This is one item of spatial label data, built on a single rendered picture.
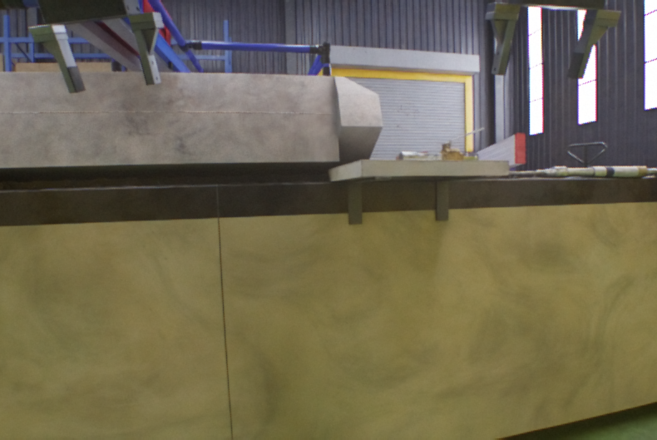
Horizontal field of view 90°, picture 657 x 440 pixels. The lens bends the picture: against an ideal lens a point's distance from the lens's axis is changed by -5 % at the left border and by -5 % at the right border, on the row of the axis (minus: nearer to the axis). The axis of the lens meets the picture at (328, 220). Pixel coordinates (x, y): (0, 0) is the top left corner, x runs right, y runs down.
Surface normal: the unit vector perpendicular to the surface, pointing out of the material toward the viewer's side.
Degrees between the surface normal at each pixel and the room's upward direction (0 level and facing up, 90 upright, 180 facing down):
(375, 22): 90
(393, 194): 90
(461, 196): 90
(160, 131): 80
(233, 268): 90
